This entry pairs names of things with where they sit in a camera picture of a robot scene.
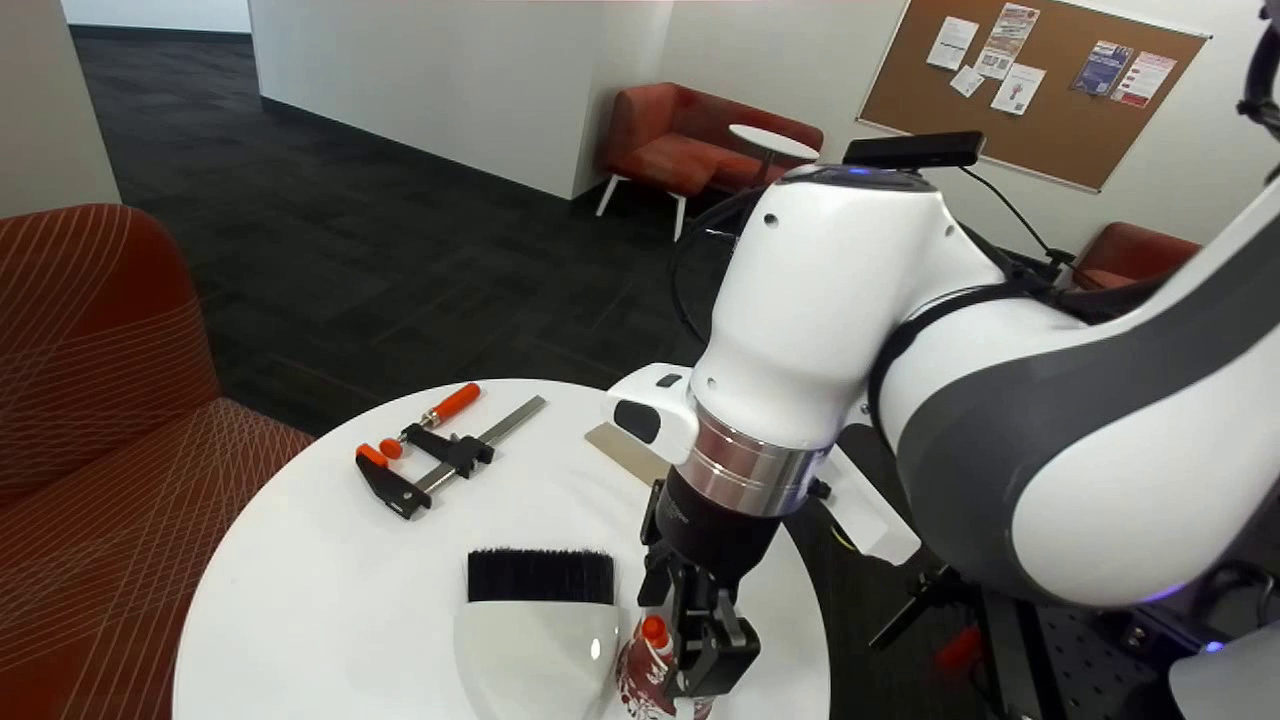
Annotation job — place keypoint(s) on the black stereo camera bar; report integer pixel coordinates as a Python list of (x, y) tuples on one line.
[(913, 150)]

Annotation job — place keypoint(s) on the small white background table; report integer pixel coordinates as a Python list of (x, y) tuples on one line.
[(773, 143)]

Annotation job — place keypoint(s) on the red mug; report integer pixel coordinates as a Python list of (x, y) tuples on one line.
[(648, 683)]

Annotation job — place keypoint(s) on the white red pinned flyer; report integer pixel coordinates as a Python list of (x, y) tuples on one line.
[(1144, 81)]

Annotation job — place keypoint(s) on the white pinned printed sheet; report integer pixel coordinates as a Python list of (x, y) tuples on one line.
[(1016, 90)]

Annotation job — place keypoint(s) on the red background sofa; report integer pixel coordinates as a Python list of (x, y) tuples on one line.
[(681, 143)]

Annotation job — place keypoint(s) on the small white pinned note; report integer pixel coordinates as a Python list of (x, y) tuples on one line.
[(967, 81)]

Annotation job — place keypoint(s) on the blue pinned flyer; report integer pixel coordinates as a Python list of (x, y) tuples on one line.
[(1103, 68)]

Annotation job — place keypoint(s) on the cork notice board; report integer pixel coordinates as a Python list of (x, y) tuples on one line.
[(1064, 143)]

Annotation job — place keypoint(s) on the red background armchair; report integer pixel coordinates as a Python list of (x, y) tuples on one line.
[(1135, 259)]

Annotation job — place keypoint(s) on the orange fabric sofa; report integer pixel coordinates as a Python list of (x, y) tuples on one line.
[(92, 464)]

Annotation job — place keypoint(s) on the white pinned paper sheet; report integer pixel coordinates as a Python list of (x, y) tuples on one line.
[(952, 40)]

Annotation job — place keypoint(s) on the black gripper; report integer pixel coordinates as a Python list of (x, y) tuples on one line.
[(714, 541)]

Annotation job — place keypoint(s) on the tall colourful pinned flyer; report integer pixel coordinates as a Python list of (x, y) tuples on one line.
[(1011, 40)]

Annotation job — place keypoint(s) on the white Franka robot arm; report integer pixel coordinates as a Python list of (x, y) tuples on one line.
[(826, 294)]

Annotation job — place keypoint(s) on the white dustpan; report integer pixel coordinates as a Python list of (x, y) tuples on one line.
[(533, 660)]

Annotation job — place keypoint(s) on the large black orange board clamp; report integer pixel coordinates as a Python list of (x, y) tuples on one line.
[(933, 622)]

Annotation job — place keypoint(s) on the black perforated mounting board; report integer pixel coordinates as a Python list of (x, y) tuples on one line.
[(1135, 653)]

